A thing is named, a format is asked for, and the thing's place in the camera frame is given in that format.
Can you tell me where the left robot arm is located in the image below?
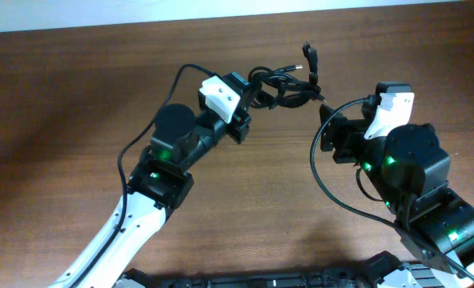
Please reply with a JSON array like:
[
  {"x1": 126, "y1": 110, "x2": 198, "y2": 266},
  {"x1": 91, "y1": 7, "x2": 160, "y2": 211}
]
[{"x1": 52, "y1": 104, "x2": 251, "y2": 287}]

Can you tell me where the thick black cable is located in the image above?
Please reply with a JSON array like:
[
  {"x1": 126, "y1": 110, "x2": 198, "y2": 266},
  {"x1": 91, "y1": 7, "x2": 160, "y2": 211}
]
[{"x1": 247, "y1": 41, "x2": 328, "y2": 110}]

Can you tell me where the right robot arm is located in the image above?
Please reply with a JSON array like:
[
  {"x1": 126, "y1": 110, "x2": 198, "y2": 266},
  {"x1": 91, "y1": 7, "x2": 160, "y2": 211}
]
[{"x1": 310, "y1": 104, "x2": 474, "y2": 287}]

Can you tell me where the right camera black cable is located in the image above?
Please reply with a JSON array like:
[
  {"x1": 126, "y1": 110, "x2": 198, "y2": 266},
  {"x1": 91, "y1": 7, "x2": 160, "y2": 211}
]
[{"x1": 309, "y1": 95, "x2": 474, "y2": 283}]

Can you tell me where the thin black cable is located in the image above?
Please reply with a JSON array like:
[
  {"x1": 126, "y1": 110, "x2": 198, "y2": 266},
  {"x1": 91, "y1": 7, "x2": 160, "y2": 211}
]
[{"x1": 247, "y1": 63, "x2": 304, "y2": 109}]

